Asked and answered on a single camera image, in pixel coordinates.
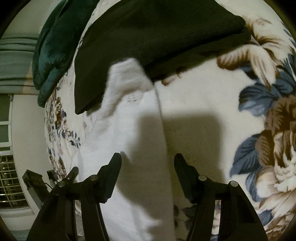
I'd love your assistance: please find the black folded garment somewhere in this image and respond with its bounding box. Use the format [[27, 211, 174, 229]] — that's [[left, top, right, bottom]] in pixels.
[[74, 1, 251, 114]]

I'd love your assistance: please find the floral fleece blanket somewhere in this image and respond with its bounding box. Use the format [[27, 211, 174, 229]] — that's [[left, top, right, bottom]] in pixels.
[[45, 1, 295, 240]]

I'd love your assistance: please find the window with metal grille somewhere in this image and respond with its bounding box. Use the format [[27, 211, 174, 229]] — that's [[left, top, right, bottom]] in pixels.
[[1, 94, 29, 209]]

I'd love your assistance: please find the white knitted sweater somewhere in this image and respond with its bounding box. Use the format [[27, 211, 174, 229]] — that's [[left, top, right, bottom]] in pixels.
[[73, 58, 175, 240]]

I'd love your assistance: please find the grey striped curtain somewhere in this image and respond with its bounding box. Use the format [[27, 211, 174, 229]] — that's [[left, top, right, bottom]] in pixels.
[[1, 34, 39, 95]]

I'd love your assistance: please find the dark green velvet pillow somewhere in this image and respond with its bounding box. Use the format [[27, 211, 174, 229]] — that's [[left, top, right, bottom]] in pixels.
[[32, 0, 99, 108]]

